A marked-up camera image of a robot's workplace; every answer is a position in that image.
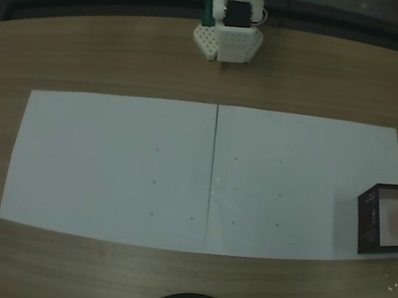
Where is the brown box white inside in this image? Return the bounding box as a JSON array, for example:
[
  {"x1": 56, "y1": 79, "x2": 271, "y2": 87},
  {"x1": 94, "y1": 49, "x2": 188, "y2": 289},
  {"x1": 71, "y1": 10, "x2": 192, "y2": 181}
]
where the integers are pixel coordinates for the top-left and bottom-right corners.
[{"x1": 349, "y1": 175, "x2": 398, "y2": 261}]

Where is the white paper sheet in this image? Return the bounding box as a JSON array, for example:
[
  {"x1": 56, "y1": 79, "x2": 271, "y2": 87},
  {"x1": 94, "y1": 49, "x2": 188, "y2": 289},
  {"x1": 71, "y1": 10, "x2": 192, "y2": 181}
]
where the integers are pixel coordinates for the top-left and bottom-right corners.
[
  {"x1": 0, "y1": 75, "x2": 226, "y2": 257},
  {"x1": 196, "y1": 101, "x2": 398, "y2": 283}
]

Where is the green clamp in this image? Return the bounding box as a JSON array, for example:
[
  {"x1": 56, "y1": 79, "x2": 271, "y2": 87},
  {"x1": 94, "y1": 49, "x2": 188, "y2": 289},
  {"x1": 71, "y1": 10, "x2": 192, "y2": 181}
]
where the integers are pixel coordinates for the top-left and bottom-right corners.
[{"x1": 199, "y1": 0, "x2": 217, "y2": 28}]

